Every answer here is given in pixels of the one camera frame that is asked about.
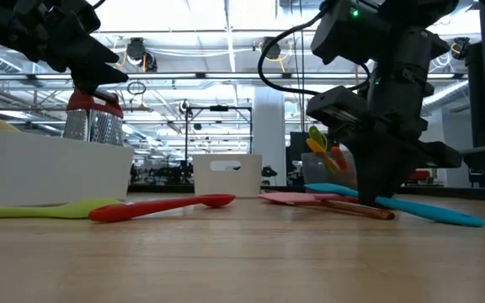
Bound large black ceiling cable reel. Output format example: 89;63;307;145
451;36;472;61
125;36;148;65
260;35;282;61

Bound light green silicone spoon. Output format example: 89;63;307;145
0;197;124;221

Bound red silicone spoon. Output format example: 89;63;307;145
88;193;237;223

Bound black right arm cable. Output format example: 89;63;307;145
257;8;372;96

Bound orange silicone spatula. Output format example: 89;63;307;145
330;145;349;172

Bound black frame stand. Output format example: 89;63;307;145
184;104;254;155

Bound frosted white plastic bin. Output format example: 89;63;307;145
0;129;135;207

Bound glossy white plastic bin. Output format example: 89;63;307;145
191;153;264;199

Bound long light bar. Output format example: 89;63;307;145
0;72;469;82

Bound brown wooden spoon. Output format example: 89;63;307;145
296;197;396;221

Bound green silicone spatula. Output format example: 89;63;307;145
307;125;329;149

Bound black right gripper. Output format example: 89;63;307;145
306;62;462;207

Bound pink silicone spatula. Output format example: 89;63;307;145
258;191;360;207

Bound red background box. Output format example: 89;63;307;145
408;169;432;182

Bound red-handled steel box grater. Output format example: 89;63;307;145
61;86;125;147

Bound black aluminium rig frame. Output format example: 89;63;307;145
126;183;485;202

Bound blue silicone spatula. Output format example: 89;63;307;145
304;182;485;229

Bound dark background screen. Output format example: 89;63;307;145
289;131;311;174

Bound black cable ring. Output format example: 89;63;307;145
125;80;147;97

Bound white square pillar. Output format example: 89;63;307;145
253;86;288;187

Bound grey translucent plastic bin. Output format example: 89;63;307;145
301;149;360;191

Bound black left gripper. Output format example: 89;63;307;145
13;0;129;97

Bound yellow silicone spatula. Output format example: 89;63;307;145
305;137;341;174

